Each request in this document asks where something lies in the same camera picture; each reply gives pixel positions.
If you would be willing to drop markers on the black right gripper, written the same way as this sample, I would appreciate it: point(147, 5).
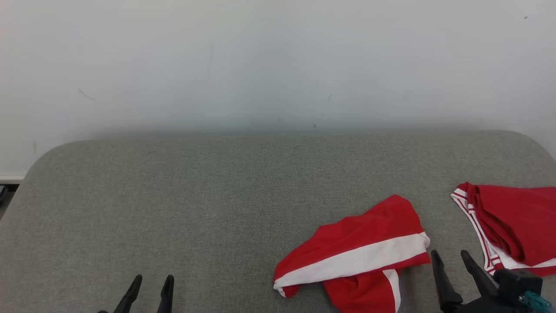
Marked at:
point(486, 306)

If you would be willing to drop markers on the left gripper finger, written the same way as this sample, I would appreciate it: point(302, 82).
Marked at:
point(167, 295)
point(130, 295)

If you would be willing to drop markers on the red Bulls basketball jersey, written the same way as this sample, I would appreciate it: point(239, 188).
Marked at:
point(521, 217)

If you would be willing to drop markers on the red white-striped basketball shorts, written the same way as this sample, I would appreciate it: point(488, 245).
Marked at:
point(360, 234)

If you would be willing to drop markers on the grey metal bar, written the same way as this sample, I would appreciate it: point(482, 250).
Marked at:
point(2, 193)

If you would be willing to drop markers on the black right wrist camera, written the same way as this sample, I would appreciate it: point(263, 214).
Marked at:
point(517, 282)

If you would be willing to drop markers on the teal right camera connector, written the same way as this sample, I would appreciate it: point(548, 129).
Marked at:
point(534, 302)

